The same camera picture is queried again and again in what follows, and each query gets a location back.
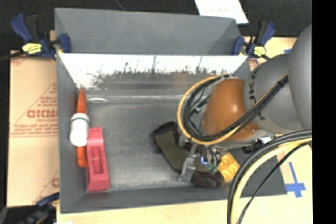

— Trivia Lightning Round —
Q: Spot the grey metal bin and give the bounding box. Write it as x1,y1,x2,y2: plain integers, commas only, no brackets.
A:
54,7,287,213

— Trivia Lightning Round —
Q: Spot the orange long pointed plastic piece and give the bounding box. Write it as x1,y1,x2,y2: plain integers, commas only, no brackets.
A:
76,87,89,168

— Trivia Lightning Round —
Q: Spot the brown cardboard board red print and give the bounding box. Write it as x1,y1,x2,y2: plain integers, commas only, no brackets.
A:
6,50,61,208

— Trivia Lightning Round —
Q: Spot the yellow toy brick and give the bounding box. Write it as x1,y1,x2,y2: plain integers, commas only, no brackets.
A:
217,152,241,183

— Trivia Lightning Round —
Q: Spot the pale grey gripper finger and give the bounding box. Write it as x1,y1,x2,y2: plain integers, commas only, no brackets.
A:
178,156,197,183

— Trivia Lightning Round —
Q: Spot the red-brown flat block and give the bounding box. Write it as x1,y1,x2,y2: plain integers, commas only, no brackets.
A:
191,169,224,189

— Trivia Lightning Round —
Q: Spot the black cylinder on white bracket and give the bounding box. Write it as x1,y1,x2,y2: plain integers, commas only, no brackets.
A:
241,135,275,155

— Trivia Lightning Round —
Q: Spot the dark green flat block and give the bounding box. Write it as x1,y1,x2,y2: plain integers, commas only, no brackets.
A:
150,121,193,173

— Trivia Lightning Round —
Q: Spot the white bottle with green ring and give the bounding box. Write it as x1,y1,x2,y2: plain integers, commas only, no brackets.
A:
69,112,90,147

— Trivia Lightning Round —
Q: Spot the pink plastic block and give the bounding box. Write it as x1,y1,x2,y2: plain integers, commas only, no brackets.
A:
86,126,111,192

